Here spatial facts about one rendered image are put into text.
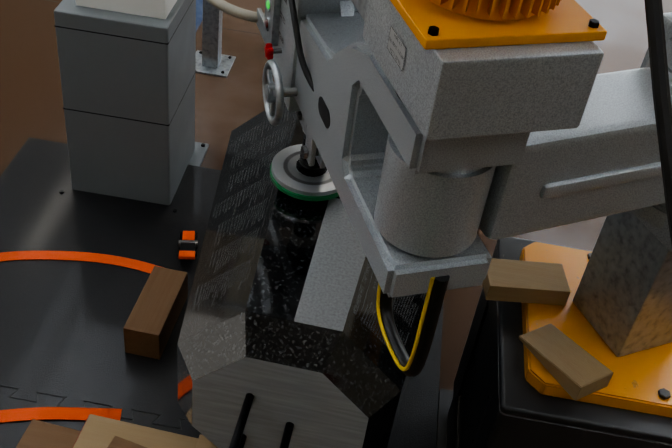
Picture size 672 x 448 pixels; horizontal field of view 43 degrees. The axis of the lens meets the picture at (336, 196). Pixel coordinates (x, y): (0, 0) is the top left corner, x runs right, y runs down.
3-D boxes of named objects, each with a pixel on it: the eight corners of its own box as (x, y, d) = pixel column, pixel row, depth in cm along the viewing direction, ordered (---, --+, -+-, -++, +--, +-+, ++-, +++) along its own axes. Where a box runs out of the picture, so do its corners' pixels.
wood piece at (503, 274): (556, 277, 220) (562, 263, 217) (564, 306, 213) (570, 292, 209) (480, 271, 219) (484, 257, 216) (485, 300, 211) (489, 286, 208)
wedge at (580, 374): (607, 386, 194) (614, 372, 191) (574, 401, 190) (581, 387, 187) (549, 325, 207) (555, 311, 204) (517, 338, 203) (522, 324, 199)
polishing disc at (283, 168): (282, 140, 239) (282, 137, 238) (357, 156, 237) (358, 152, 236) (262, 186, 223) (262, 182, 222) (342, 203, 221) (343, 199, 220)
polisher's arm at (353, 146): (474, 327, 166) (540, 115, 135) (361, 344, 159) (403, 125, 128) (359, 112, 219) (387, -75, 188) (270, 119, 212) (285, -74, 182)
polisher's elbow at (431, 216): (444, 185, 168) (464, 100, 156) (495, 249, 155) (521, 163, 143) (356, 201, 161) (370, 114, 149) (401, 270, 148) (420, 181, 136)
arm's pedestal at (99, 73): (54, 197, 340) (32, 14, 290) (97, 127, 379) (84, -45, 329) (179, 218, 339) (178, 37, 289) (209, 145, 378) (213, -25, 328)
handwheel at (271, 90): (314, 136, 198) (321, 80, 188) (271, 139, 195) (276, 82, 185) (298, 100, 208) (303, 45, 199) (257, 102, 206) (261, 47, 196)
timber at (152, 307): (155, 289, 306) (154, 265, 299) (187, 296, 305) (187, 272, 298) (124, 352, 283) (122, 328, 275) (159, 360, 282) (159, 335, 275)
